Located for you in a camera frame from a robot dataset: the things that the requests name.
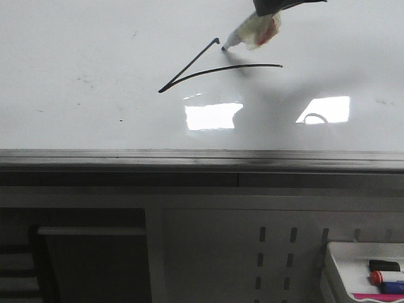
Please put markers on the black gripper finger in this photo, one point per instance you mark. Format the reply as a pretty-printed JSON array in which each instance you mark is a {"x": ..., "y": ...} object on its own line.
[{"x": 269, "y": 7}]

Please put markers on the white taped whiteboard marker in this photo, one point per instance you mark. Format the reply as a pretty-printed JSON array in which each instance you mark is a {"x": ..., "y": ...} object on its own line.
[{"x": 254, "y": 31}]

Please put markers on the white slotted pegboard panel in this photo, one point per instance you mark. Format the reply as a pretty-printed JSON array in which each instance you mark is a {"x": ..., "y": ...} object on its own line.
[{"x": 256, "y": 248}]

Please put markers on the white marker tray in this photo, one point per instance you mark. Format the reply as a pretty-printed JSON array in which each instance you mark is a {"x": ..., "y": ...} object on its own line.
[{"x": 346, "y": 268}]

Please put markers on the red capped marker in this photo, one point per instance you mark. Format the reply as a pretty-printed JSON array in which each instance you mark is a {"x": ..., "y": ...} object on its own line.
[{"x": 379, "y": 277}]

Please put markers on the blue capped marker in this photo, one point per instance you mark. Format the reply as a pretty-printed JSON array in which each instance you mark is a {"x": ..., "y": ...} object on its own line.
[{"x": 393, "y": 288}]

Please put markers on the dark rectangular board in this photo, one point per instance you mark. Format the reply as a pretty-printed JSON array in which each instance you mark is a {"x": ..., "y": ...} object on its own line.
[{"x": 91, "y": 264}]

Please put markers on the white whiteboard with metal frame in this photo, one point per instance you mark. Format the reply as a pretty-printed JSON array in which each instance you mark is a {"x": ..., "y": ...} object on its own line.
[{"x": 143, "y": 83}]

